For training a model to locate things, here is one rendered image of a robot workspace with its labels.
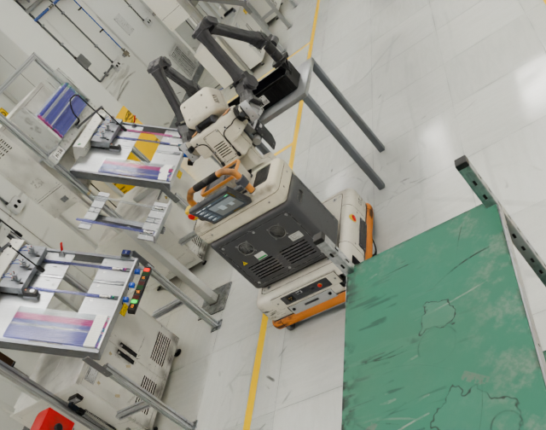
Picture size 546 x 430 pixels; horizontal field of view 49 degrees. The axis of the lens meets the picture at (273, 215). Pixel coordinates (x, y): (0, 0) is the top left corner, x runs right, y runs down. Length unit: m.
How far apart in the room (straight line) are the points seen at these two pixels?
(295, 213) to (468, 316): 1.63
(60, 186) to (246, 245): 1.88
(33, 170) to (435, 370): 3.65
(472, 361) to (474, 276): 0.22
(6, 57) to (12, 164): 2.14
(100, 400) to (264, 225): 1.38
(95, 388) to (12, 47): 3.84
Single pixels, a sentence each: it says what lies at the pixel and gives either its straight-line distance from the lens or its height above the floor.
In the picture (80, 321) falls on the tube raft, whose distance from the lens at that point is 3.40.
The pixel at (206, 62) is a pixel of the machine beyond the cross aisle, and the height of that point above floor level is 0.45.
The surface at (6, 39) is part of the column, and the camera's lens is 6.46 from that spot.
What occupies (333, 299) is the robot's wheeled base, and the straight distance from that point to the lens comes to 3.13.
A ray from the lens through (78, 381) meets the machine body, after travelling 3.53.
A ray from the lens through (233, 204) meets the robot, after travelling 2.84.
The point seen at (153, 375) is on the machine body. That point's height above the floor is 0.16.
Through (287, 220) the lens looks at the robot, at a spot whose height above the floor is 0.60.
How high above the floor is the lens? 1.90
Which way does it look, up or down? 25 degrees down
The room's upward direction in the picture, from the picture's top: 45 degrees counter-clockwise
